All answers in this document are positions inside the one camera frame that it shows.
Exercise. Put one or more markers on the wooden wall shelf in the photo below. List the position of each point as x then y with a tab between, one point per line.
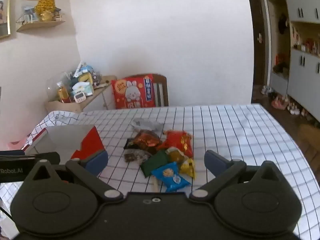
37	26

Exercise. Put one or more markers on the white checked tablecloth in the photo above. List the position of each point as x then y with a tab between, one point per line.
250	135

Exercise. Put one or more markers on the row of shelf ornaments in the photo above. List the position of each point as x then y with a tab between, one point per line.
310	45

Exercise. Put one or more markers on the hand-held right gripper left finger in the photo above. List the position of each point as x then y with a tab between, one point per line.
96	163

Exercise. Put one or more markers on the blue cookie packet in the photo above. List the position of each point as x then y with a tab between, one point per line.
170	177

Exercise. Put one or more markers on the dark wooden door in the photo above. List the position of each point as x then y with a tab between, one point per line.
257	60

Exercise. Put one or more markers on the tissue pack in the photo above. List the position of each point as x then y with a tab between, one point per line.
85	88

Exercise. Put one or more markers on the gold ornament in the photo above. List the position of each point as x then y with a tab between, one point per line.
45	7

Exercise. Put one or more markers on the brown orange snack packet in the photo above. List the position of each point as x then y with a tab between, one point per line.
147	140

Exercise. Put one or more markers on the clear plastic jar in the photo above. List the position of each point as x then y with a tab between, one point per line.
53	82

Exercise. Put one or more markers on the large framed picture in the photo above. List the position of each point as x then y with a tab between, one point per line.
4	12

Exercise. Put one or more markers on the red-edged cardboard box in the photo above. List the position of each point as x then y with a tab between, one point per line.
62	140

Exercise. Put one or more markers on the pink cloth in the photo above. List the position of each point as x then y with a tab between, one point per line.
12	143

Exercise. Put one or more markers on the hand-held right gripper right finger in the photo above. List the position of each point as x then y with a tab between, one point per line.
214	163

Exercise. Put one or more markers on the dark green snack packet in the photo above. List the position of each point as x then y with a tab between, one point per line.
153	163

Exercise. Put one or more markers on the red snack packet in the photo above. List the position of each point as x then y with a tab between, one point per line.
178	141

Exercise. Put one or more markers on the yellow and black case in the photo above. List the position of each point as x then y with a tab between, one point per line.
85	77

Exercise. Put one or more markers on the row of shoes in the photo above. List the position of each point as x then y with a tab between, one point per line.
278	103

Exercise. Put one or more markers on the red rabbit print cushion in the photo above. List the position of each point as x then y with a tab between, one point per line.
125	97

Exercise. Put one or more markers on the orange drink bottle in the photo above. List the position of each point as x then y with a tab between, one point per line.
63	93

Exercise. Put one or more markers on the silver snack packet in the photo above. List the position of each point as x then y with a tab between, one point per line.
146	123

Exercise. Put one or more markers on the wooden chair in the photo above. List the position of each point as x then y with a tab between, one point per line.
162	90

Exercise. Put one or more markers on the clear brown candy packet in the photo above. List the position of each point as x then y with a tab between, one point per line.
135	156

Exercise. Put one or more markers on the yellow snack packet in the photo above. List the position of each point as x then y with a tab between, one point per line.
188	167

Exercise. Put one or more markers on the light wooden cabinet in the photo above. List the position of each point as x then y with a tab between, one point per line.
75	107

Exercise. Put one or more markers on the white kitchen timer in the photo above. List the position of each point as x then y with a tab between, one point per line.
80	97

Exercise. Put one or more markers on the clear packet with brown cake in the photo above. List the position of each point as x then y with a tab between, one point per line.
176	156

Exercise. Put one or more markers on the beige snack stick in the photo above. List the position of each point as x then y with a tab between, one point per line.
156	186

